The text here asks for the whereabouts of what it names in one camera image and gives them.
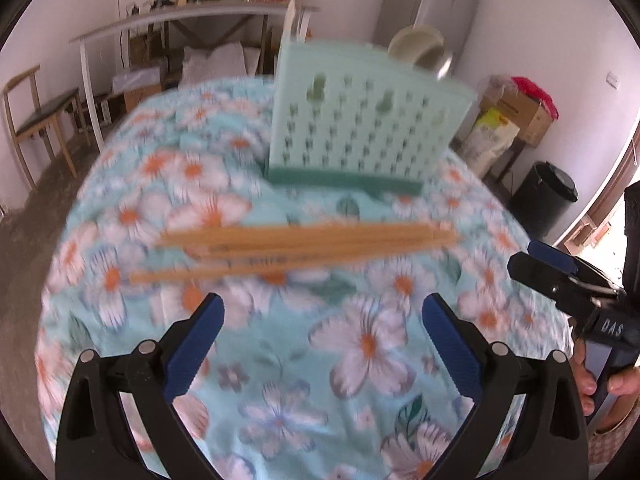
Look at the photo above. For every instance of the green star-perforated utensil holder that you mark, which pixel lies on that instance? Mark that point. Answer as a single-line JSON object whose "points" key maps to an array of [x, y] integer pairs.
{"points": [[350, 125]]}

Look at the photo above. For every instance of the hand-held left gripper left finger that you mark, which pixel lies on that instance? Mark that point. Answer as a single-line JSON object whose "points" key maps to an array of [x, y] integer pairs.
{"points": [[195, 345]]}

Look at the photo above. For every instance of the metal spoon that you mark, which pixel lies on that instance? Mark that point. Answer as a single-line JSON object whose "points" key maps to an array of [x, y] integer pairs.
{"points": [[445, 66]]}

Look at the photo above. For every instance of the floral light blue blanket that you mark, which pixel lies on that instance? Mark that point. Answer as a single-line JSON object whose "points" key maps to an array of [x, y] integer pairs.
{"points": [[300, 360]]}

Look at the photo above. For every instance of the wooden chair with dark seat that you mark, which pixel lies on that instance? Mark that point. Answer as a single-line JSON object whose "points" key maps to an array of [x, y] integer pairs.
{"points": [[40, 110]]}

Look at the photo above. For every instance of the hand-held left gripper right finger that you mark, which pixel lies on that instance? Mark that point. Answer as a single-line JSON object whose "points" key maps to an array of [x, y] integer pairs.
{"points": [[452, 345]]}

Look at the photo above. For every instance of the person's right forearm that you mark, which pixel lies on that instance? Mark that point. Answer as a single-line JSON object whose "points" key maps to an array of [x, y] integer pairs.
{"points": [[617, 440]]}

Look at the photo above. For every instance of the long white table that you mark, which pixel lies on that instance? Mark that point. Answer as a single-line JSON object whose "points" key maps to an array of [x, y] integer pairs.
{"points": [[175, 15]]}

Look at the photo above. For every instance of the white ceramic spoon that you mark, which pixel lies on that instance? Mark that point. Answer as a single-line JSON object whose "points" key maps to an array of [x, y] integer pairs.
{"points": [[412, 42]]}

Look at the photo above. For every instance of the white pillow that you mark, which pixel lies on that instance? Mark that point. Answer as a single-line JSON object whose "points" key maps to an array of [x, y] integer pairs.
{"points": [[215, 60]]}

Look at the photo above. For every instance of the black trash bin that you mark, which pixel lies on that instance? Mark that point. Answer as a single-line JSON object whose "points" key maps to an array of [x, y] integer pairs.
{"points": [[542, 200]]}

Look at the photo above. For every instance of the red plastic bag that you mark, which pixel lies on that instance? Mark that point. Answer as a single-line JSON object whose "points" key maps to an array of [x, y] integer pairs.
{"points": [[532, 89]]}

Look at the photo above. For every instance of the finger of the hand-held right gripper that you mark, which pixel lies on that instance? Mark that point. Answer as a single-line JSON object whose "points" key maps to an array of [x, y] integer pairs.
{"points": [[545, 251], [527, 266]]}

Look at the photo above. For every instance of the large open cardboard box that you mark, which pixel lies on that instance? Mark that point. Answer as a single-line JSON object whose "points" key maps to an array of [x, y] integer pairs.
{"points": [[520, 112]]}

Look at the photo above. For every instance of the grey refrigerator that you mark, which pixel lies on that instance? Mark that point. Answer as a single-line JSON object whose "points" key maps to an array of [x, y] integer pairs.
{"points": [[430, 0]]}

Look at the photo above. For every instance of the bundle of wooden chopsticks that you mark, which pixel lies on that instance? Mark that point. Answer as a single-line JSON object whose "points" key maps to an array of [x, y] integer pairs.
{"points": [[310, 245]]}

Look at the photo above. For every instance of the yellow and white sack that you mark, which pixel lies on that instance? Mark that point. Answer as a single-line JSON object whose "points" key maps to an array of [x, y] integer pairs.
{"points": [[487, 135]]}

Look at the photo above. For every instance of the person's right hand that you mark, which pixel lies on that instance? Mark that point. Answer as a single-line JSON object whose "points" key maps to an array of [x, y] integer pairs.
{"points": [[582, 377]]}

